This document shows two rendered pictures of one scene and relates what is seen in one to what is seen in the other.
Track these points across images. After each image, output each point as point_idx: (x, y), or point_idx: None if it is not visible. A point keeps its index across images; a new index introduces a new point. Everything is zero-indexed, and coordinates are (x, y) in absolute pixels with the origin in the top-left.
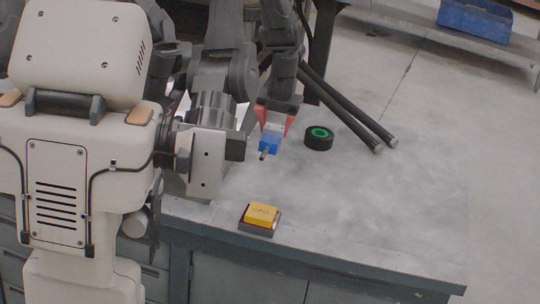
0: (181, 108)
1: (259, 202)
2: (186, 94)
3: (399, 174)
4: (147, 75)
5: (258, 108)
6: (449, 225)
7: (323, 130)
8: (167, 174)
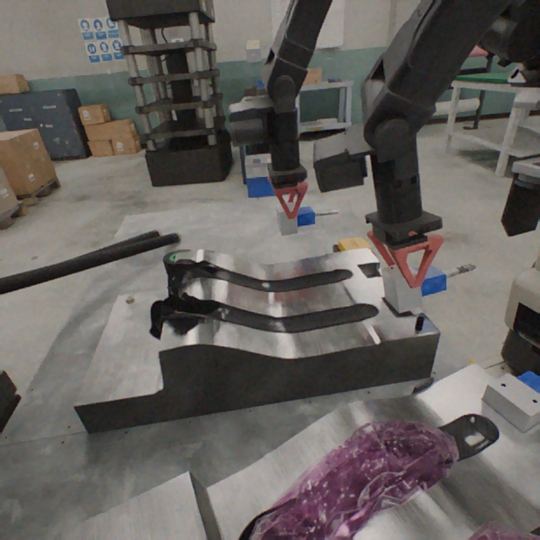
0: (257, 309)
1: (344, 246)
2: (229, 303)
3: (205, 228)
4: (419, 176)
5: (307, 183)
6: (259, 204)
7: (172, 256)
8: None
